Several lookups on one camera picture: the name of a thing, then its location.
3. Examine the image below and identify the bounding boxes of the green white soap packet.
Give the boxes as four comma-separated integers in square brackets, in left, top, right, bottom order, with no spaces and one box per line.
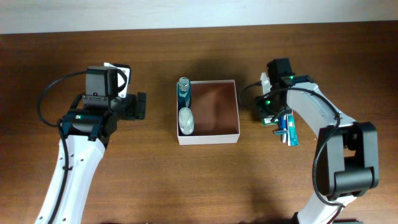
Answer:
[261,117,279,126]

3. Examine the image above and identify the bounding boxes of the blue razor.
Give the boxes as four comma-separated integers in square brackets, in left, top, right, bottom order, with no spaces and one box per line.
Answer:
[274,115,287,135]

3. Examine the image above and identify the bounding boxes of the green white toothpaste tube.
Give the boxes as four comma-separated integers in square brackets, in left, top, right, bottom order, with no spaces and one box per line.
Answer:
[287,113,299,146]

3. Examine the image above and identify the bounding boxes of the clear gel bottle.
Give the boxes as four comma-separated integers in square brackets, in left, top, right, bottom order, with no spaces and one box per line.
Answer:
[178,107,194,135]

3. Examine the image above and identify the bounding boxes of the blue mouthwash bottle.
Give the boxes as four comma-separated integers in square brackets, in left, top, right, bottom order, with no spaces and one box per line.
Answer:
[177,77,191,110]

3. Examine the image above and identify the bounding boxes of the blue white toothbrush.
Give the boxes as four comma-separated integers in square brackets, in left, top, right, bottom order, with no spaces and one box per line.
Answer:
[279,115,287,143]

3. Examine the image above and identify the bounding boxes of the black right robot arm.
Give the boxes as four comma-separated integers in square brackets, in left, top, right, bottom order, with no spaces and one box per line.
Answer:
[256,58,379,223]

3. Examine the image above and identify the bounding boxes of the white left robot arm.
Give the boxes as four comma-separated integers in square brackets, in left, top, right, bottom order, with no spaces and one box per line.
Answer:
[36,62,146,223]

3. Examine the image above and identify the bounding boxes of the pink open box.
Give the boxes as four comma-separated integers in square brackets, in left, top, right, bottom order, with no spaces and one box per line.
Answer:
[177,80,240,145]

